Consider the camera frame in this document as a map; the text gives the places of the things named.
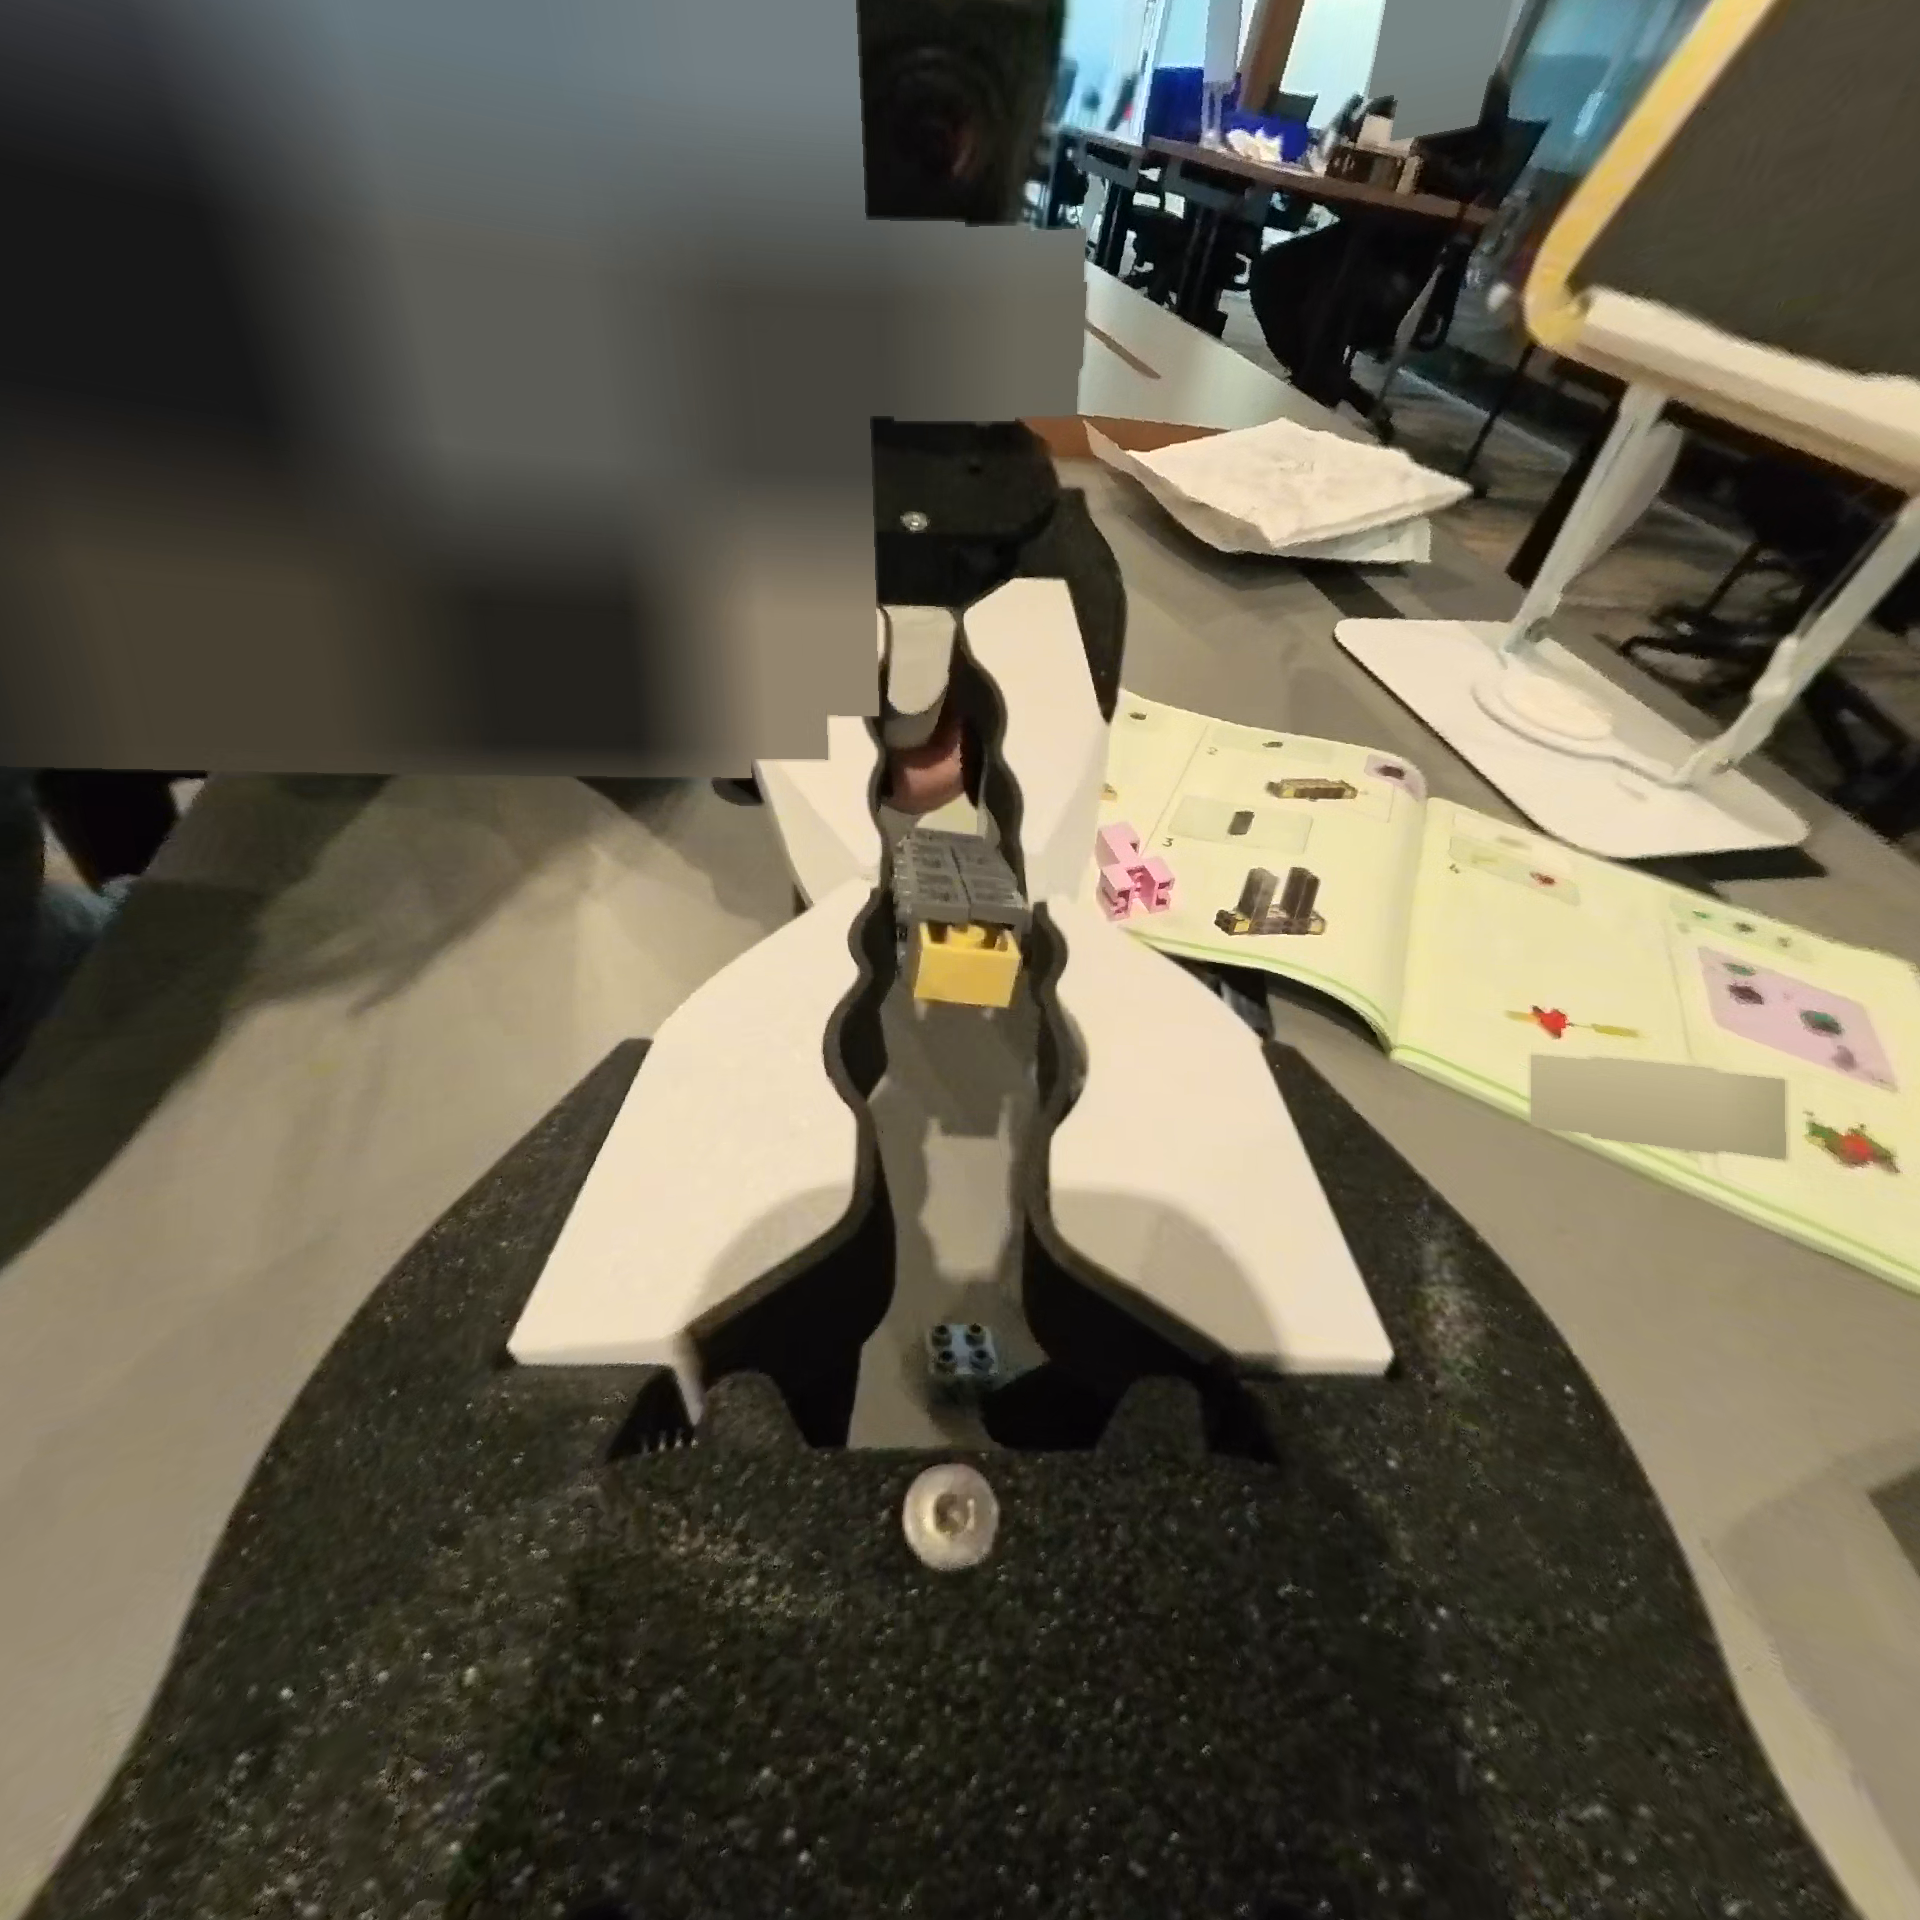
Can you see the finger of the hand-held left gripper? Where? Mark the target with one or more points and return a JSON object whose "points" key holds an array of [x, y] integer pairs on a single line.
{"points": [[1052, 705], [818, 824]]}

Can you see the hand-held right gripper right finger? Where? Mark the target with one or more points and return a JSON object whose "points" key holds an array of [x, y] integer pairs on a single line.
{"points": [[1201, 1185]]}

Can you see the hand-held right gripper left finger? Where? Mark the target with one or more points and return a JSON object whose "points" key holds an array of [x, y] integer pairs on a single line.
{"points": [[705, 1185]]}

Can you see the grey toy plate brick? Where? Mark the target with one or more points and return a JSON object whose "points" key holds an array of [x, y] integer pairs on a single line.
{"points": [[960, 878]]}

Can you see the pink toy brick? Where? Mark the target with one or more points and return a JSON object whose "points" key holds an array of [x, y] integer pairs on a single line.
{"points": [[1131, 878]]}

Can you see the yellow toy brick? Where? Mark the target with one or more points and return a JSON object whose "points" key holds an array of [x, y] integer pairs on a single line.
{"points": [[967, 969]]}

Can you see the small dark grey toy brick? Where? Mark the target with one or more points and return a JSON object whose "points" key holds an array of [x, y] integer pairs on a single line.
{"points": [[961, 1356]]}

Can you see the black toy brick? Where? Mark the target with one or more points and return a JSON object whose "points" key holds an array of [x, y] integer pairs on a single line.
{"points": [[1238, 997]]}

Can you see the pale neighbouring table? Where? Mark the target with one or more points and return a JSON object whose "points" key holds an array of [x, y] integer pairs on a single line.
{"points": [[1169, 344]]}

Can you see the white paper bag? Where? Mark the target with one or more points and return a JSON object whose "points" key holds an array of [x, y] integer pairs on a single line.
{"points": [[1289, 481]]}

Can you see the green instruction booklet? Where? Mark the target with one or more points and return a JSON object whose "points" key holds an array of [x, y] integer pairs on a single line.
{"points": [[1500, 931]]}

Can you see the long dark wooden table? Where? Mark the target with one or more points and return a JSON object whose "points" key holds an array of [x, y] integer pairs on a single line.
{"points": [[1289, 158]]}

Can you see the white metal stand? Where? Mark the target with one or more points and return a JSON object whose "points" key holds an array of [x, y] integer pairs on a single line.
{"points": [[1576, 705]]}

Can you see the dark board with wooden rim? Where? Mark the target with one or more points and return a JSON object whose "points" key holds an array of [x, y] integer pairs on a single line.
{"points": [[1769, 151]]}

